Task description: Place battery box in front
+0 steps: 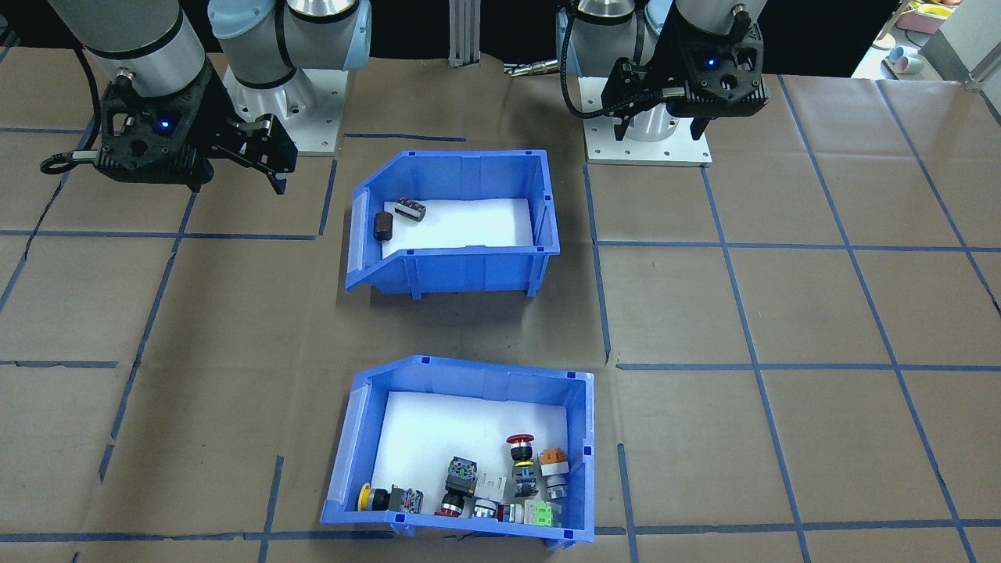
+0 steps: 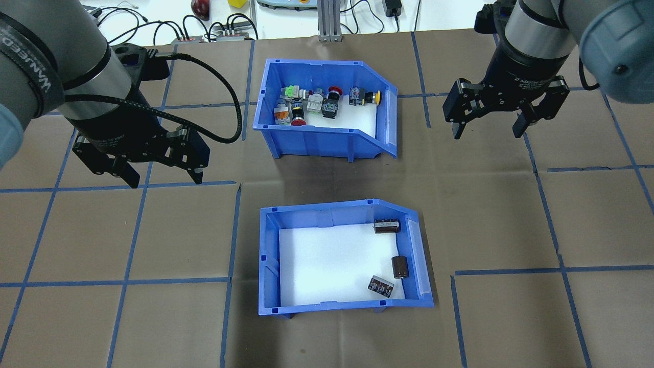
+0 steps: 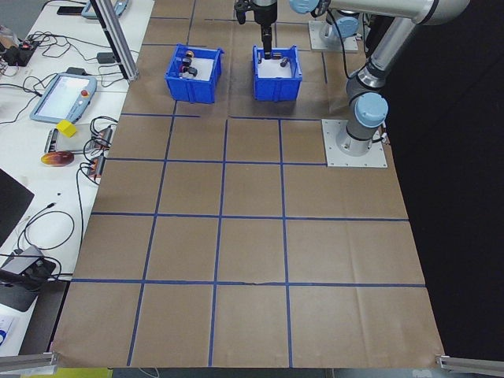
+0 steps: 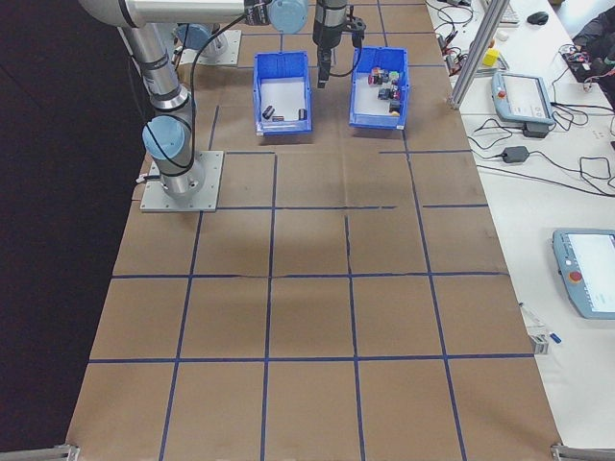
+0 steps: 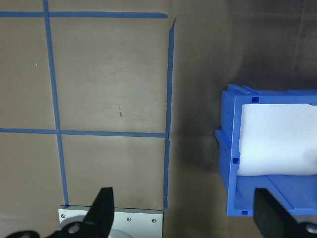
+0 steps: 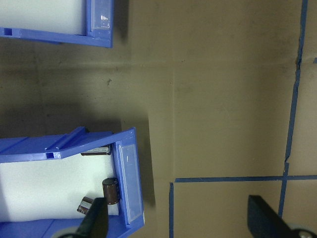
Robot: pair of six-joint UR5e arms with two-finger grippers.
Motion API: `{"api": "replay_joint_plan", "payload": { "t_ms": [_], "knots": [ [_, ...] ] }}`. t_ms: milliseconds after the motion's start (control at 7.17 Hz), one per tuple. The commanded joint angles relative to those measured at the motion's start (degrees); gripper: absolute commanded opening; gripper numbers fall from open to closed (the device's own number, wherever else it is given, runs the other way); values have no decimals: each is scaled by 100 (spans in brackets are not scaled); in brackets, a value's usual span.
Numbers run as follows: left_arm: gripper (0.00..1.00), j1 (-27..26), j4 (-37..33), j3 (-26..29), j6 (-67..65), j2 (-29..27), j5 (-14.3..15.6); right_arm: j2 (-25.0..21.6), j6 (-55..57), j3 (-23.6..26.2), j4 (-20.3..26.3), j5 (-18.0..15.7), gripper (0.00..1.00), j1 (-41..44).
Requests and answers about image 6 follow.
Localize blue bin holding capacitors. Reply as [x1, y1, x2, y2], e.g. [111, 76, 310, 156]
[0, 126, 145, 238]

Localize blue bin holding push buttons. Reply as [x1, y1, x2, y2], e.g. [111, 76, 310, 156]
[0, 0, 115, 49]

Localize brown cylindrical capacitor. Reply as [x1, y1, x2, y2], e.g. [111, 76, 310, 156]
[80, 146, 112, 157]
[102, 177, 121, 206]

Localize push button parts in bin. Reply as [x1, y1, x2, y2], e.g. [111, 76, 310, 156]
[0, 0, 88, 36]

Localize red-capped push button switch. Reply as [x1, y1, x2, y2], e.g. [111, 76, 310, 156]
[76, 196, 96, 214]

